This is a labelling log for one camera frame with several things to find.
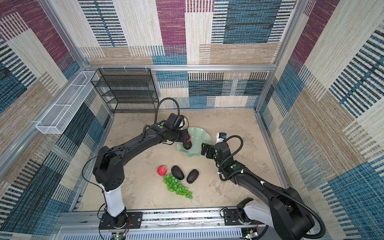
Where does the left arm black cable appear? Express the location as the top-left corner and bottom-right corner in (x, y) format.
(154, 97), (181, 125)

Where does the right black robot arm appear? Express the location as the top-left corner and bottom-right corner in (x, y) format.
(201, 142), (315, 240)

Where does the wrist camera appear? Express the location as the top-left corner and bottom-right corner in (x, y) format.
(216, 132), (227, 143)
(164, 113), (186, 130)

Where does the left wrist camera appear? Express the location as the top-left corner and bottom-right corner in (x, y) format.
(164, 113), (186, 130)

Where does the pale green wavy fruit bowl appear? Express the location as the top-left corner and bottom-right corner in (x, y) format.
(177, 127), (211, 158)

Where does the white mesh wall basket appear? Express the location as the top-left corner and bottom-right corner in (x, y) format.
(36, 71), (95, 135)

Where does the red fake peach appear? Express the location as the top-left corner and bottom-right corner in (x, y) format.
(157, 165), (167, 176)

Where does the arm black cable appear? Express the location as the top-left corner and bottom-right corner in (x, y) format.
(154, 97), (181, 125)
(218, 134), (327, 240)

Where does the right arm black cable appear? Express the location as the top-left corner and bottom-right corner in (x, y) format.
(218, 134), (327, 240)

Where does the black wire shelf rack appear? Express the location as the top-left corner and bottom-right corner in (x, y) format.
(91, 68), (159, 114)

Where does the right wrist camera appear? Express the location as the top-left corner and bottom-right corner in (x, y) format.
(216, 132), (227, 143)

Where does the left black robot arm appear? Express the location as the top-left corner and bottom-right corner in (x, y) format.
(93, 123), (192, 229)

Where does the green fake grape bunch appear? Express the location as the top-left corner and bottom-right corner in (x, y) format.
(163, 174), (193, 200)

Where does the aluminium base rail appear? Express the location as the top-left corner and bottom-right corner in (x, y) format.
(49, 207), (266, 240)

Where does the dark fake avocado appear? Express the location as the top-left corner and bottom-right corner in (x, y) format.
(187, 169), (200, 184)
(171, 166), (185, 181)

